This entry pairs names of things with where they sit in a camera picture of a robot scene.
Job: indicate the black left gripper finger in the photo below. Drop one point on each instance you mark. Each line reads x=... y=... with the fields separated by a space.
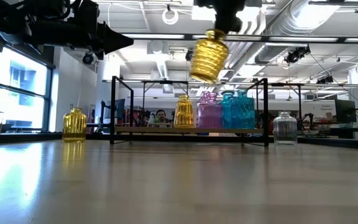
x=115 y=34
x=113 y=45

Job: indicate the yellow textured glass vase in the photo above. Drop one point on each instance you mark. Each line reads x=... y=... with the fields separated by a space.
x=209 y=59

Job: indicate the pink tall ribbed glass vase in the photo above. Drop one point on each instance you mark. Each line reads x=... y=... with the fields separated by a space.
x=203 y=99

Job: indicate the blue glass vase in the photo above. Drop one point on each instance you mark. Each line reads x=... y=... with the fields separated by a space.
x=226 y=112
x=242 y=110

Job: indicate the yellow ribbed glass vase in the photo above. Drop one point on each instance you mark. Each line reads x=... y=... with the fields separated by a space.
x=183 y=113
x=74 y=124

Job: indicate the pink squat glass vase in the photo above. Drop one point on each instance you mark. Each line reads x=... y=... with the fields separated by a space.
x=211 y=116

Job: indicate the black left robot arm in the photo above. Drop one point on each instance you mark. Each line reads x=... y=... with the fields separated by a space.
x=11 y=21

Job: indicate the black round ceiling spotlight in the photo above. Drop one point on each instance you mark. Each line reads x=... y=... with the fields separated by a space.
x=189 y=55
x=88 y=59

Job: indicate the black ceiling track light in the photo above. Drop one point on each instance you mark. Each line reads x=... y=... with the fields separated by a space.
x=297 y=54

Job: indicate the person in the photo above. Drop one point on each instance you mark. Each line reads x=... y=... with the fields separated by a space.
x=141 y=118
x=160 y=117

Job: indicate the clear ribbed glass vase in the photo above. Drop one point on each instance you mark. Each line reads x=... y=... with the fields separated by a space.
x=284 y=130

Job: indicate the black monitor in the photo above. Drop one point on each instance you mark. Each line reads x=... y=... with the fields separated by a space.
x=345 y=110

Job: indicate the black metal stand frame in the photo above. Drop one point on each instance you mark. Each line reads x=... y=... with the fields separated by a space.
x=165 y=82

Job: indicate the black aluminium table frame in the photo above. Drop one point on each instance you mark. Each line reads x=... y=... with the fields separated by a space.
x=42 y=137

